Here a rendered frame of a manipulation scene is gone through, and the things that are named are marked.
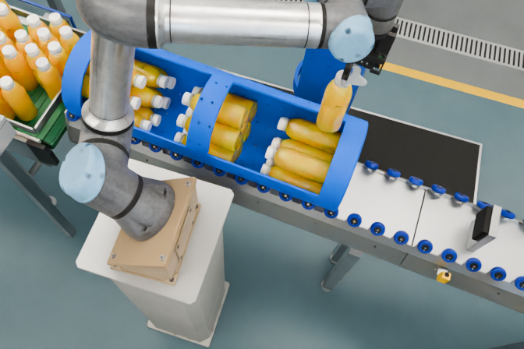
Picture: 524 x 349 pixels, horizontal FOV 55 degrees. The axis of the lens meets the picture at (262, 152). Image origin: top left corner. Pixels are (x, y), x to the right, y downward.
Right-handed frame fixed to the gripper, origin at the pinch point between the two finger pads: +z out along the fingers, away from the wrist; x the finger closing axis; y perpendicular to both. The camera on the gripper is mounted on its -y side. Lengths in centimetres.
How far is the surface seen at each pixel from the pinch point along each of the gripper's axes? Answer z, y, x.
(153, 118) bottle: 42, -53, -8
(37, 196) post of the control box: 92, -98, -35
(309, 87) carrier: 74, -12, 44
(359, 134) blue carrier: 20.4, 9.4, -1.7
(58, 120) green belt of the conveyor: 54, -86, -16
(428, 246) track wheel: 46, 41, -15
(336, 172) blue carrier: 23.2, 6.9, -13.7
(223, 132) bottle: 30.1, -27.4, -10.5
